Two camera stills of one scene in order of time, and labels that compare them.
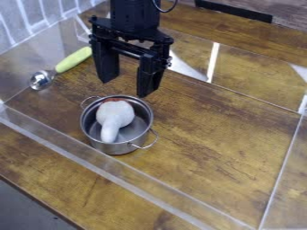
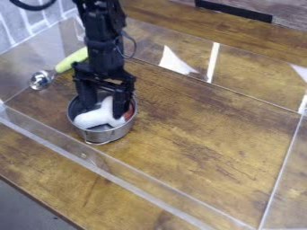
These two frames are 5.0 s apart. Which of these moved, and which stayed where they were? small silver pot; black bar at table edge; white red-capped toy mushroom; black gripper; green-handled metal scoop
Moved: black gripper; small silver pot
Stayed: white red-capped toy mushroom; black bar at table edge; green-handled metal scoop
